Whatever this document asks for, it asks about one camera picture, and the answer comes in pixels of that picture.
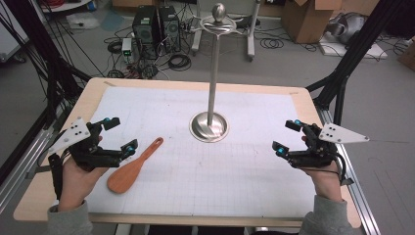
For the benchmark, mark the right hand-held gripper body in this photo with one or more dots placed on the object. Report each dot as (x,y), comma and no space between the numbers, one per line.
(339,134)

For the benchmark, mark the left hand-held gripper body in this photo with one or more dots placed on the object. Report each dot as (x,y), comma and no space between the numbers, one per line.
(71,135)

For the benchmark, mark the wooden spatula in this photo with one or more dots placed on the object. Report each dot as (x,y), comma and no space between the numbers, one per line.
(125,178)

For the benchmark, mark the metal utensil stand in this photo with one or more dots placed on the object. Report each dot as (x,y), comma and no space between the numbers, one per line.
(213,81)

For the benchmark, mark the person's left hand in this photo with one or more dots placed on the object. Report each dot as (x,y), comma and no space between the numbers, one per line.
(76,184)

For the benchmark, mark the person's right hand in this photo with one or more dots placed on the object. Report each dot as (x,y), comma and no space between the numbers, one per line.
(326,182)

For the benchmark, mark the small white power box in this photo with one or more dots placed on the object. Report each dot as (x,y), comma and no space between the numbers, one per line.
(127,49)

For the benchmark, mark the white grid mat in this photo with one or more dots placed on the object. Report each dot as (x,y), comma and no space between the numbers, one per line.
(202,182)

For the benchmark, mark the white foam board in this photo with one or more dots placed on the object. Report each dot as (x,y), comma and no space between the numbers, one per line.
(375,52)

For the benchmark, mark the white rolling stand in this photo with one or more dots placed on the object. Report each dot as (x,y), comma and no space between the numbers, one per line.
(251,39)

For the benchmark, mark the black computer tower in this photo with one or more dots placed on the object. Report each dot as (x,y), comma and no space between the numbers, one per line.
(145,31)
(170,27)

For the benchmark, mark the clear plastic bag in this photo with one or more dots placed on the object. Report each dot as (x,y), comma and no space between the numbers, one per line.
(83,21)

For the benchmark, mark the open cardboard box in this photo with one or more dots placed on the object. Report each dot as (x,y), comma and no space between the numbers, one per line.
(306,19)

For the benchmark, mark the grey helmet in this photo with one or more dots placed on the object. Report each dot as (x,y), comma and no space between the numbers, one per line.
(347,27)

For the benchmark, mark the white round table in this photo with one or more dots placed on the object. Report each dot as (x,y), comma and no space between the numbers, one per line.
(70,5)

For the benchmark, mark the aluminium rail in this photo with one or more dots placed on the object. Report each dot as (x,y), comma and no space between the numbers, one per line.
(23,163)
(359,196)

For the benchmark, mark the black metal frame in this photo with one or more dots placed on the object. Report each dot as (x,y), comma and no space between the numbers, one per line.
(39,49)
(359,49)

